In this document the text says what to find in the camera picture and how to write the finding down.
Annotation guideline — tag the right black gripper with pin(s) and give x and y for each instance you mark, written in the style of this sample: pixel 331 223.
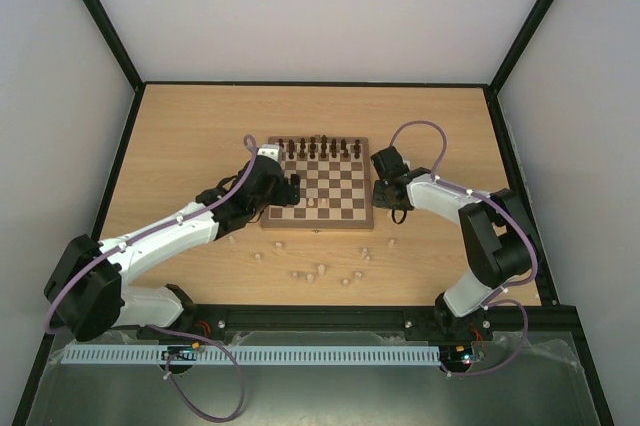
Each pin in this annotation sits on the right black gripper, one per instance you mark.
pixel 383 194

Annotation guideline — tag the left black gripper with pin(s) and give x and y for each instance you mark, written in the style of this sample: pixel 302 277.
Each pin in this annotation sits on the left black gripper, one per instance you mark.
pixel 282 198

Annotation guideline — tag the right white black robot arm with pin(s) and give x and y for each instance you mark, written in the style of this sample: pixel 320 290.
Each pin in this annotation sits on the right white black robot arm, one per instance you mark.
pixel 500 242

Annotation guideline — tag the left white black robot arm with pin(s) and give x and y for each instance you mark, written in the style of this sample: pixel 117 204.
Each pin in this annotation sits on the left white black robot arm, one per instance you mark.
pixel 91 290

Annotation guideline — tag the wooden chess board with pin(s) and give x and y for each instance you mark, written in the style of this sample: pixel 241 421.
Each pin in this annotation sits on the wooden chess board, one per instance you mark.
pixel 345 182

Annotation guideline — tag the metal front plate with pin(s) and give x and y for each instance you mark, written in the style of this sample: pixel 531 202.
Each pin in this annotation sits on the metal front plate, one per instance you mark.
pixel 544 385

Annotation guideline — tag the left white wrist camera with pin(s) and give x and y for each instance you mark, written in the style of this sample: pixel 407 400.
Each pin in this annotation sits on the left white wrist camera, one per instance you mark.
pixel 270 151

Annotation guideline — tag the light blue slotted cable duct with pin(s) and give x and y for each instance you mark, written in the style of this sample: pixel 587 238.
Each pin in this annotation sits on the light blue slotted cable duct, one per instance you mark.
pixel 253 355

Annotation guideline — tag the black aluminium mounting rail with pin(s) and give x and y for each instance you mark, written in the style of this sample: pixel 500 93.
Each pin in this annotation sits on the black aluminium mounting rail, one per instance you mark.
pixel 223 322

